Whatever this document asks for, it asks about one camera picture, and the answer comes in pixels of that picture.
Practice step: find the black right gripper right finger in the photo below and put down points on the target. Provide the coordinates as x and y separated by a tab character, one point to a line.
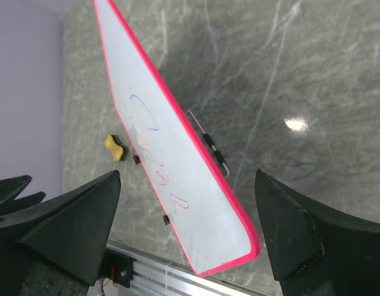
315	249

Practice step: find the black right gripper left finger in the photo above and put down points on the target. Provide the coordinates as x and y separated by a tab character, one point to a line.
56	247

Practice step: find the yellow and black eraser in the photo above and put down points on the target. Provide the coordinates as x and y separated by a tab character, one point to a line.
118	150

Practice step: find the red-framed whiteboard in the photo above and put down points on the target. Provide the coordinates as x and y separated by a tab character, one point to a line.
211	225

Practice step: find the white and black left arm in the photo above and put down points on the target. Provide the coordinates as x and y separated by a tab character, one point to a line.
9	190

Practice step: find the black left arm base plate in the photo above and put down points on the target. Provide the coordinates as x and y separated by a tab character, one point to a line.
116	267

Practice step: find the aluminium mounting rail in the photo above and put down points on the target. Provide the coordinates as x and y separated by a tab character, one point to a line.
157	276

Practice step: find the metal wire whiteboard stand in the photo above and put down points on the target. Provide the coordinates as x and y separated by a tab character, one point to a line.
209	141

